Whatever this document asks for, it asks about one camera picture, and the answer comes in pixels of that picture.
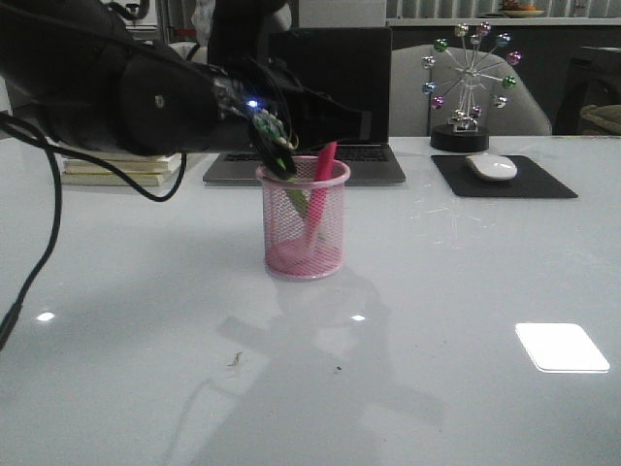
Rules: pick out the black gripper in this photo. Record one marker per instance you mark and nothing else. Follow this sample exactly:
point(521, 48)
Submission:
point(262, 107)

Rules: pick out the green highlighter pen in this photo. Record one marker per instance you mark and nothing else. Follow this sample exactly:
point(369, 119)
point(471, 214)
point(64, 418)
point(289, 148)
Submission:
point(310, 206)

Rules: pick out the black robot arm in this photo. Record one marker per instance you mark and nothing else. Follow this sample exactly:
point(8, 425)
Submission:
point(93, 86)

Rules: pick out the pink mesh pen holder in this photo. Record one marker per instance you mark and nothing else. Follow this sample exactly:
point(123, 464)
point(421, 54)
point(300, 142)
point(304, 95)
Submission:
point(284, 230)

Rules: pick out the grey laptop computer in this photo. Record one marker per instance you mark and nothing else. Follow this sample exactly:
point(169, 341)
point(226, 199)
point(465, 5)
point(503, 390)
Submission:
point(352, 66)

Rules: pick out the white box behind laptop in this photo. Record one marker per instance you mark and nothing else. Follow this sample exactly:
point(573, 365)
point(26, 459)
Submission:
point(341, 13)

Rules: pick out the right grey armchair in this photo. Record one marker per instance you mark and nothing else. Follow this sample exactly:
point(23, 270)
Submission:
point(410, 115)

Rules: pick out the middle white book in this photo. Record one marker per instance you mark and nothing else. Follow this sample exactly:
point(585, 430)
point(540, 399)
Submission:
point(127, 163)

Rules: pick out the ferris wheel desk ornament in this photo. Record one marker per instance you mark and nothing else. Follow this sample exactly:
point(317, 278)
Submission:
point(458, 81)

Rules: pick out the white computer mouse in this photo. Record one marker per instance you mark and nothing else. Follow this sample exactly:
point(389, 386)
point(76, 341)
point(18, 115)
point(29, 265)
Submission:
point(492, 167)

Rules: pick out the black mouse pad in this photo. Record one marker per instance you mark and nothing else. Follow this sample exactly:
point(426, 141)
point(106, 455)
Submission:
point(531, 181)

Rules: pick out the bottom pale book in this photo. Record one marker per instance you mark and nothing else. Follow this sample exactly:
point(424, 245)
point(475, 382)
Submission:
point(97, 175)

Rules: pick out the fruit bowl on counter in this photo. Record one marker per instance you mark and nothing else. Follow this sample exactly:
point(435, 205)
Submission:
point(518, 9)

